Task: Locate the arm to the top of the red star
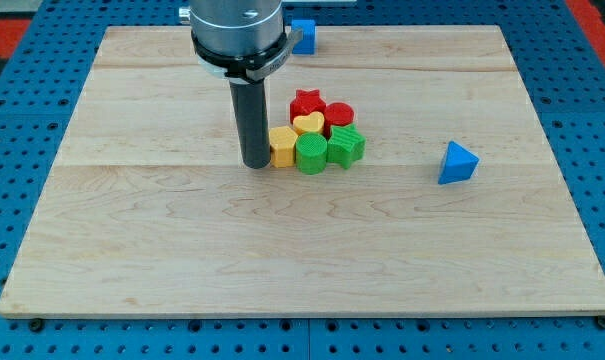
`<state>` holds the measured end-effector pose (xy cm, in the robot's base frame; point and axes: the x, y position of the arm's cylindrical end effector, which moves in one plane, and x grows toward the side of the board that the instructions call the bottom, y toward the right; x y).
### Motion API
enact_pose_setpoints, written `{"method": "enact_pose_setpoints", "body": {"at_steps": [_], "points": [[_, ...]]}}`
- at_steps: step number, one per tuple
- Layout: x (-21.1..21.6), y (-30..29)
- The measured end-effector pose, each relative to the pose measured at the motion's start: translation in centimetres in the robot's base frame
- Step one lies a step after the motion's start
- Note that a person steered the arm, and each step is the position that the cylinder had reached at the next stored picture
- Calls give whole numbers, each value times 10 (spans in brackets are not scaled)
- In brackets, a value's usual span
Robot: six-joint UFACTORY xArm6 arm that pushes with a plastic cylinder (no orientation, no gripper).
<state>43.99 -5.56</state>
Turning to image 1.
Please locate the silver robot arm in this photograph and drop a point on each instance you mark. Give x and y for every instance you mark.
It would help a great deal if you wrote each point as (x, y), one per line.
(242, 41)

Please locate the green star block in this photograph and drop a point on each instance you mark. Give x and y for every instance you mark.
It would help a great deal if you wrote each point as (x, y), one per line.
(346, 145)

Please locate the red star block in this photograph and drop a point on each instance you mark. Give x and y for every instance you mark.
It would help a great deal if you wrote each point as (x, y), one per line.
(306, 102)

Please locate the green cylinder block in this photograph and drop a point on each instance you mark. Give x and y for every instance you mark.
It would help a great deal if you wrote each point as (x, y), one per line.
(311, 153)

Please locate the yellow hexagon block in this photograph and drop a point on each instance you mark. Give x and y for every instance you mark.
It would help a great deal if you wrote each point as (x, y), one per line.
(282, 144)

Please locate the yellow heart block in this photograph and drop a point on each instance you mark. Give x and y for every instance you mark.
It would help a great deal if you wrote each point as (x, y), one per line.
(311, 123)

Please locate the red cylinder block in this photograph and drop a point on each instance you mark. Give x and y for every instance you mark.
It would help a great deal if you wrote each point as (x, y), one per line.
(337, 114)

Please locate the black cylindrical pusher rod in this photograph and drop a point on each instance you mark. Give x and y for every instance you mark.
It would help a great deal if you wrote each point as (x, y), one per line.
(250, 110)

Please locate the blue cube block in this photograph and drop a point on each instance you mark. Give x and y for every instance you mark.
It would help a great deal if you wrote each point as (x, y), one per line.
(307, 44)

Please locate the blue triangle block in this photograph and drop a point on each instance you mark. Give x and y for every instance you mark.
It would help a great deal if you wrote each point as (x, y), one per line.
(458, 164)

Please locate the wooden board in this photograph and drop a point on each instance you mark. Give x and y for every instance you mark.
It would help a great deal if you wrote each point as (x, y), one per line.
(149, 213)

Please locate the blue pegboard base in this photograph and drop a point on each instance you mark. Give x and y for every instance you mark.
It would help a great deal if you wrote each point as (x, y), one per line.
(42, 81)

